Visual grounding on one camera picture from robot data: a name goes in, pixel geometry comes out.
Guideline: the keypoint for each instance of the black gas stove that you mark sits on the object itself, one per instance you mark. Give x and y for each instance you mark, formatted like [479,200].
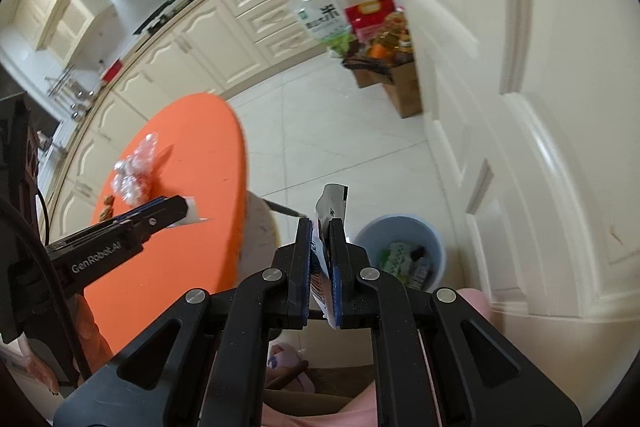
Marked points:
[165,14]

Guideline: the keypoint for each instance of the white and green rice bag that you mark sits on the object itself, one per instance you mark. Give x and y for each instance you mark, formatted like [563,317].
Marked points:
[320,19]

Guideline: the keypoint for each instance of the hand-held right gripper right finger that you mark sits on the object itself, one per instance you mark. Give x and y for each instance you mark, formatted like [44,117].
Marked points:
[336,277]

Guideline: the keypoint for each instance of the clear crumpled plastic wrap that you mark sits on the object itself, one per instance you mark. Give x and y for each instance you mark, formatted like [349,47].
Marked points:
[132,172]

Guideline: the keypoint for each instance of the beige stool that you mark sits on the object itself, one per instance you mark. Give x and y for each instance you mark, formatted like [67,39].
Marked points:
[260,232]

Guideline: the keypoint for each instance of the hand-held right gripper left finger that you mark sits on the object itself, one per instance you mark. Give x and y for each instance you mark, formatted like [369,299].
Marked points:
[304,267]

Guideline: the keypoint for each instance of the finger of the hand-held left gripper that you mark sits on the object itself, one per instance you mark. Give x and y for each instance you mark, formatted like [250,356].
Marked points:
[165,213]
[150,203]

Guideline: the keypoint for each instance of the white panelled door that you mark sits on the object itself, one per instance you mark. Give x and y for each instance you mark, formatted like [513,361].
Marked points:
[525,57]

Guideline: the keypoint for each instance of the red container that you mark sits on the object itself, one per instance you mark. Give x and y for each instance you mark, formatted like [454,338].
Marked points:
[112,71]

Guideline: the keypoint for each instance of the pink slipper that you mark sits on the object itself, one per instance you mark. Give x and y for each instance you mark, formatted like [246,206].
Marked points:
[290,364]

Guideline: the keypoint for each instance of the pale blue trash bin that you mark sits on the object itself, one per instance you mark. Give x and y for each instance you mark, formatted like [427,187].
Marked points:
[370,237]

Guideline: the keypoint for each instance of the yellow oil bottle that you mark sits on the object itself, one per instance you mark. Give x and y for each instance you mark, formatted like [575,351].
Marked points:
[392,39]

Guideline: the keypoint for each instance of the brown cardboard box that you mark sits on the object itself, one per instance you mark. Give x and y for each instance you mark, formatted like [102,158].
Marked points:
[400,87]

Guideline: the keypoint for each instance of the person's pink trouser leg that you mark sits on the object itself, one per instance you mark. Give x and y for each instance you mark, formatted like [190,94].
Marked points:
[350,414]

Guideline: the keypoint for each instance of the silver-lined wrapper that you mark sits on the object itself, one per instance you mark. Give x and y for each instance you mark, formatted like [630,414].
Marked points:
[331,204]

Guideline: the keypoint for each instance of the metal utensil rack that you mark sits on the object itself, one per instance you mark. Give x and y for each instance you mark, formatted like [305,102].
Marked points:
[70,92]

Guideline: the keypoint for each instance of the person's left hand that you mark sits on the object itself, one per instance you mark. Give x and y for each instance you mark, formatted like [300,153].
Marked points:
[92,332]

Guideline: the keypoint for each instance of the piece of ginger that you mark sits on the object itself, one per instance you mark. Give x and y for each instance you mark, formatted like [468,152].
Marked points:
[106,208]

